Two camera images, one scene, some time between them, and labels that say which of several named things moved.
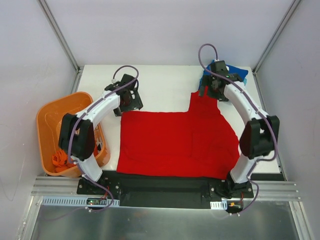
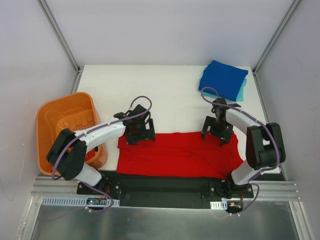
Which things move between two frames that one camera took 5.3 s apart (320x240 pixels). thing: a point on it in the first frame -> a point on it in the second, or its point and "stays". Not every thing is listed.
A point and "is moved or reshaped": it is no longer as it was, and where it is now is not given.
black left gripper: (135, 99) -> (140, 136)
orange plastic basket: (49, 119) stays
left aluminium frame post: (78, 69) stays
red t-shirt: (198, 143) is moved or reshaped
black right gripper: (213, 88) -> (217, 131)
